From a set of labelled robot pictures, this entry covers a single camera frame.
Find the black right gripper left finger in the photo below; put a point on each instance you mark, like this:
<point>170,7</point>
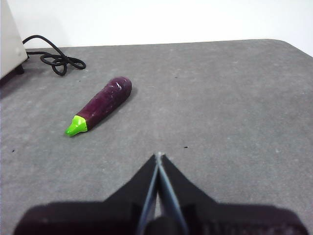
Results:
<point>97,218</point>

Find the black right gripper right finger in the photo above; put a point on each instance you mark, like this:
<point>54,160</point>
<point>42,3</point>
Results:
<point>232,220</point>

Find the white toaster oven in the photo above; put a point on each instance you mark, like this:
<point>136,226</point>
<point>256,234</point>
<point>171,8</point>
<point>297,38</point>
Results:
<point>9,49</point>

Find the purple eggplant, green stem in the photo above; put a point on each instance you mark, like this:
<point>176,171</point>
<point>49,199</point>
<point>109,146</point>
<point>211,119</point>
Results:
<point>107,98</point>

